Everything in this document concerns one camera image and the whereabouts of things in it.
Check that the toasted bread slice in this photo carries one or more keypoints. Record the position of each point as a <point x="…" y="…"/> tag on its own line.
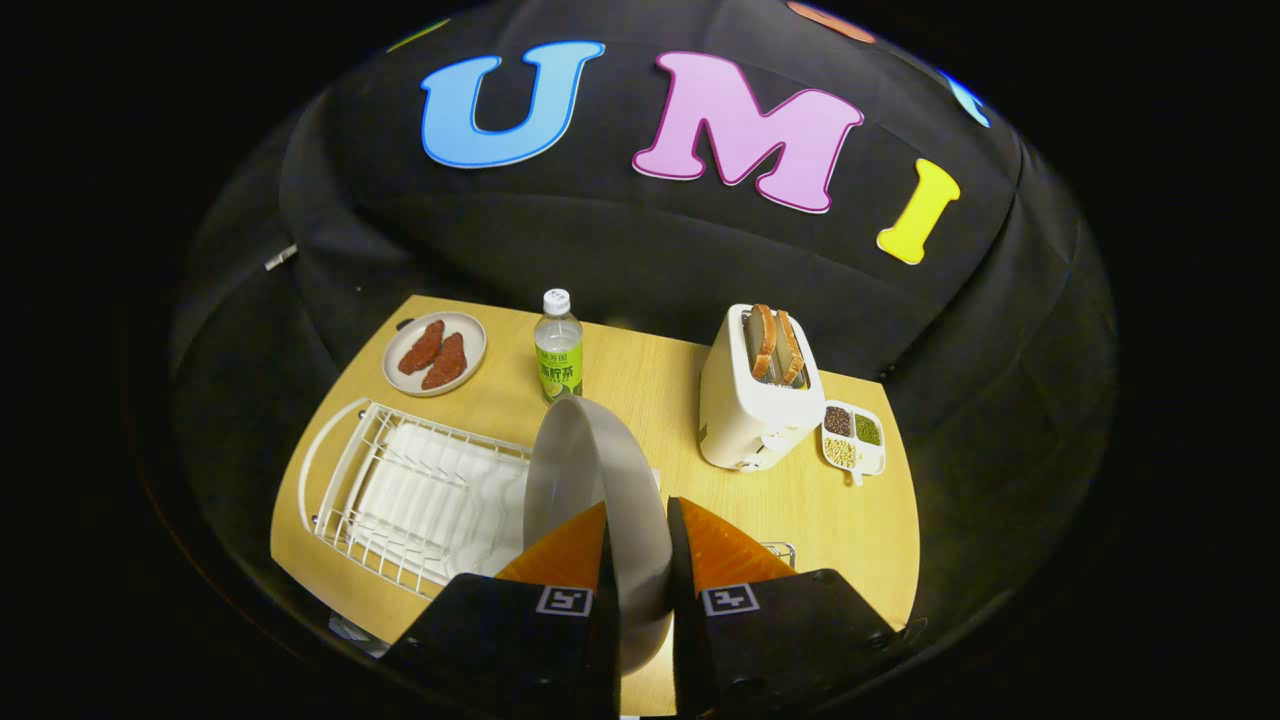
<point x="764" y="340"/>
<point x="790" y="348"/>

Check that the grey round plate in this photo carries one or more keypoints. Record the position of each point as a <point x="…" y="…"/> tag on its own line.
<point x="600" y="470"/>

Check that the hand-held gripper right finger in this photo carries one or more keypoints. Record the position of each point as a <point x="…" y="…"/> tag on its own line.
<point x="780" y="640"/>

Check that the red meat piece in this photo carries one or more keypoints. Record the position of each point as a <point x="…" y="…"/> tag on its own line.
<point x="445" y="362"/>
<point x="421" y="347"/>

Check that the pile of dark beans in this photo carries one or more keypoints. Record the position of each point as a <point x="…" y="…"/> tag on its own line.
<point x="838" y="421"/>

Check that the green label drink bottle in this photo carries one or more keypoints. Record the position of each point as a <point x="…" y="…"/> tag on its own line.
<point x="558" y="350"/>

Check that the white toaster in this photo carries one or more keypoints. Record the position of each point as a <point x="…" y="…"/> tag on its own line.
<point x="745" y="420"/>

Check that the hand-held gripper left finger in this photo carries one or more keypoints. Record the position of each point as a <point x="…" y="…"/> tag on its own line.
<point x="500" y="640"/>

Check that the small beige plate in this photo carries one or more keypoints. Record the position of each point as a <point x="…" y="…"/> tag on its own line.
<point x="468" y="335"/>

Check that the white divided dish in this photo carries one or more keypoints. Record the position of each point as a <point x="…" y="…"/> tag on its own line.
<point x="866" y="458"/>

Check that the white cloth clip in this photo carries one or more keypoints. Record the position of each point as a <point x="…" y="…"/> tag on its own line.
<point x="280" y="257"/>

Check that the pile of green beans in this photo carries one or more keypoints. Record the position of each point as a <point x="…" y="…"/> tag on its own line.
<point x="868" y="430"/>

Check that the pile of yellow beans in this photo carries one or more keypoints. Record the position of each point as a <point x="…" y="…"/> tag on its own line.
<point x="840" y="452"/>

